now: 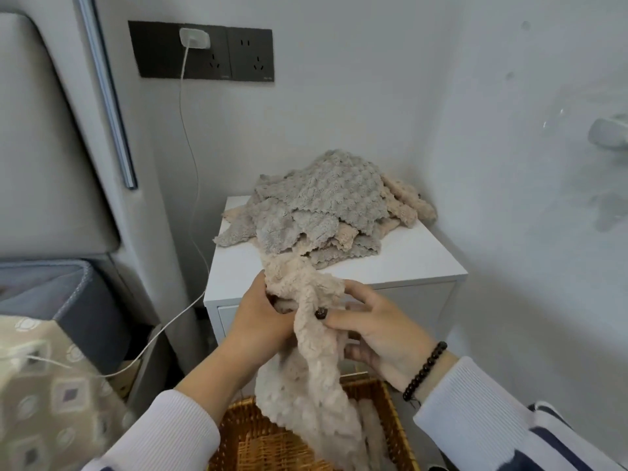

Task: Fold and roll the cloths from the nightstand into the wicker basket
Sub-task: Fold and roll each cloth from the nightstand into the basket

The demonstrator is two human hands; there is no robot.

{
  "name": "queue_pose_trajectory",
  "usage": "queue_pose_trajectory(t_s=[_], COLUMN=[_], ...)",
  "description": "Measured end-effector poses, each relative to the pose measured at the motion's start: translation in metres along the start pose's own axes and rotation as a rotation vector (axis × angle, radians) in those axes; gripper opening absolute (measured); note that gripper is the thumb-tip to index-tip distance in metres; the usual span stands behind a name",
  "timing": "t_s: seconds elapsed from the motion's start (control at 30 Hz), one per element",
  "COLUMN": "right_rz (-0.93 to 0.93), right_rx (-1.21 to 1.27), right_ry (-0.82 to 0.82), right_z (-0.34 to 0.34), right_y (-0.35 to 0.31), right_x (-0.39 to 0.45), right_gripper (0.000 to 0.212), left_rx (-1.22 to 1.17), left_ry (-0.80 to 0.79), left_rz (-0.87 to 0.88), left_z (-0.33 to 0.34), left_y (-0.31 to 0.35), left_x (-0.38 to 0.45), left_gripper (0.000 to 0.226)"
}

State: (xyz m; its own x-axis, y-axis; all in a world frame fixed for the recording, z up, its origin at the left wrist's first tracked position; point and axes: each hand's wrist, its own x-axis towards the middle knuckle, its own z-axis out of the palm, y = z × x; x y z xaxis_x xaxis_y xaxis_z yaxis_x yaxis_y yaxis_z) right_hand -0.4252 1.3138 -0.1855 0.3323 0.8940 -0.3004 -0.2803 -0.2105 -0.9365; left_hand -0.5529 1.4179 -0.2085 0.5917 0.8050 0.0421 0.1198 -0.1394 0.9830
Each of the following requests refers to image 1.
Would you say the person's right hand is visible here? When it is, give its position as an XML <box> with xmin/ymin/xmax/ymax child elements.
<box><xmin>313</xmin><ymin>279</ymin><xmax>438</xmax><ymax>394</ymax></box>

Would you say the person's left hand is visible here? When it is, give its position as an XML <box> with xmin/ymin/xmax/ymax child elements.
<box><xmin>215</xmin><ymin>270</ymin><xmax>301</xmax><ymax>371</ymax></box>

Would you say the orange wicker basket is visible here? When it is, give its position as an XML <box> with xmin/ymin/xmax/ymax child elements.
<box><xmin>207</xmin><ymin>377</ymin><xmax>421</xmax><ymax>471</ymax></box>

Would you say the pile of beige grey towels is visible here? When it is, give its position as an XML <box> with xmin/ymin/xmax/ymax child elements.
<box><xmin>211</xmin><ymin>148</ymin><xmax>439</xmax><ymax>271</ymax></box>

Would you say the person's left forearm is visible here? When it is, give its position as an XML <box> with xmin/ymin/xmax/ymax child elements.
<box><xmin>80</xmin><ymin>338</ymin><xmax>261</xmax><ymax>471</ymax></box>

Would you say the person's right forearm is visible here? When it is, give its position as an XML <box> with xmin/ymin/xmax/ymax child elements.
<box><xmin>411</xmin><ymin>347</ymin><xmax>628</xmax><ymax>471</ymax></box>

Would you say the white nightstand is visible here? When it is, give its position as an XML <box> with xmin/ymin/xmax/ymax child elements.
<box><xmin>203</xmin><ymin>194</ymin><xmax>470</xmax><ymax>384</ymax></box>

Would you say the patterned beige bedspread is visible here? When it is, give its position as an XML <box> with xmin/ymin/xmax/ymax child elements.
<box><xmin>0</xmin><ymin>314</ymin><xmax>137</xmax><ymax>471</ymax></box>

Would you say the grey padded headboard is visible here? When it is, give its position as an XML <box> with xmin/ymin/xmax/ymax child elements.
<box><xmin>0</xmin><ymin>12</ymin><xmax>122</xmax><ymax>264</ymax></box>

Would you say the silver headboard trim strip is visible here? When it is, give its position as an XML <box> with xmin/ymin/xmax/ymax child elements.
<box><xmin>72</xmin><ymin>0</ymin><xmax>140</xmax><ymax>192</ymax></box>

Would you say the white charger plug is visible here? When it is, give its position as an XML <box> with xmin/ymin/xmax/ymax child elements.
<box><xmin>178</xmin><ymin>27</ymin><xmax>213</xmax><ymax>50</ymax></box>

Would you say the black bead bracelet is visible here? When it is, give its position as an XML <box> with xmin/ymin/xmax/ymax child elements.
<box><xmin>402</xmin><ymin>340</ymin><xmax>449</xmax><ymax>404</ymax></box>

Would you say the white charging cable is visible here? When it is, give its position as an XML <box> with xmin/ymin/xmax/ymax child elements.
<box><xmin>0</xmin><ymin>46</ymin><xmax>213</xmax><ymax>379</ymax></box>

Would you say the narrow black wall socket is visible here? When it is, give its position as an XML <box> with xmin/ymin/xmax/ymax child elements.
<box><xmin>225</xmin><ymin>26</ymin><xmax>276</xmax><ymax>84</ymax></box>

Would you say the wide black wall socket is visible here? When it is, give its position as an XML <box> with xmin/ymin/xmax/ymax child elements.
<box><xmin>127</xmin><ymin>20</ymin><xmax>232</xmax><ymax>82</ymax></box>

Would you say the white wall hook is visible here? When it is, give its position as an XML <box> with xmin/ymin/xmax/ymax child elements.
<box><xmin>587</xmin><ymin>113</ymin><xmax>628</xmax><ymax>152</ymax></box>

